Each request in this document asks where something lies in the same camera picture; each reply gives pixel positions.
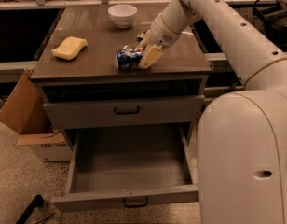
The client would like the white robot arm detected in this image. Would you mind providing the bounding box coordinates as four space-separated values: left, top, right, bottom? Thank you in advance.
143 0 287 224

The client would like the dark blue snack bag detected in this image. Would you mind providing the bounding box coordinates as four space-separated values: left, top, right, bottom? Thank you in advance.
137 32 145 41

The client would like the grey upper closed drawer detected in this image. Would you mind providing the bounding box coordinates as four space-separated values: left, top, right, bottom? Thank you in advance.
44 95 204 129

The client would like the grey open lower drawer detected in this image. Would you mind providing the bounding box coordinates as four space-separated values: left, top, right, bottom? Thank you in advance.
51 124 198 212

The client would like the black bag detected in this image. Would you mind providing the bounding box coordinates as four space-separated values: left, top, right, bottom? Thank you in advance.
253 0 287 47

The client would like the brown cardboard box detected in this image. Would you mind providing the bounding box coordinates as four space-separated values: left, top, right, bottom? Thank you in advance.
0 70 72 161

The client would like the white ceramic bowl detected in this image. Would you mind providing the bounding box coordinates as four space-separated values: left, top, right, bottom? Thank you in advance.
108 4 137 28

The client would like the blue pepsi can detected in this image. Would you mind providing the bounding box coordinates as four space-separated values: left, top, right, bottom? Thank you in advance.
116 48 144 71

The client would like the black floor bar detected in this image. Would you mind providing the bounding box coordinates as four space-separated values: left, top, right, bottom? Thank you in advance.
16 194 44 224

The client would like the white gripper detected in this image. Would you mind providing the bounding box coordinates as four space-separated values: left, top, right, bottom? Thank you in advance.
138 13 181 69

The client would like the yellow sponge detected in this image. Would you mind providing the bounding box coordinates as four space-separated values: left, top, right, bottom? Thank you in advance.
51 36 88 61

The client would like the grey drawer cabinet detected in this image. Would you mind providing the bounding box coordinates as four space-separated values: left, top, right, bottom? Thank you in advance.
31 5 210 143

